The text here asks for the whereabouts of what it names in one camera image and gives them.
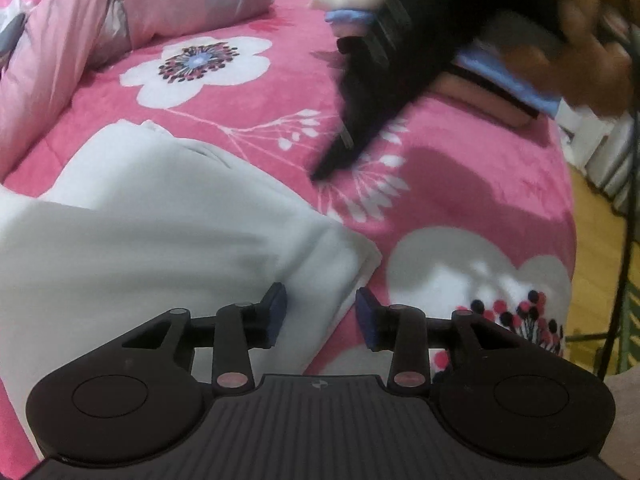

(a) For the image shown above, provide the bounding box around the person's right hand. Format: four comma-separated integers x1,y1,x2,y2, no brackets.
500,0,638,119

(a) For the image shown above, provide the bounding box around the pink floral blanket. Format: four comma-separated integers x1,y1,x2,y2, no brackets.
0,0,577,461

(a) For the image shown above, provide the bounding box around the white furniture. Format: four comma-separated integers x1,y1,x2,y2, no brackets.
555,105,640,206

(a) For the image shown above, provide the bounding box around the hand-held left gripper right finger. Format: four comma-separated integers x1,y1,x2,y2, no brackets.
354,287,525,397

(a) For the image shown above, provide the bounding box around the green frame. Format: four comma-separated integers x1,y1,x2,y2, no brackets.
617,280,640,373

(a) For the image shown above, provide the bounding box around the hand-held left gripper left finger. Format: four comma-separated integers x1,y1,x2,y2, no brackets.
120,282,289,397

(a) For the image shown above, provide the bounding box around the pink and grey comforter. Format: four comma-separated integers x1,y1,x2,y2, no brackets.
0,0,276,181

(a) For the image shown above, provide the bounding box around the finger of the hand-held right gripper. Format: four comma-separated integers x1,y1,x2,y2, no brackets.
309,124,373,184

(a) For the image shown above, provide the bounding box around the white garment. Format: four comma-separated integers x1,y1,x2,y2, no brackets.
0,119,383,401

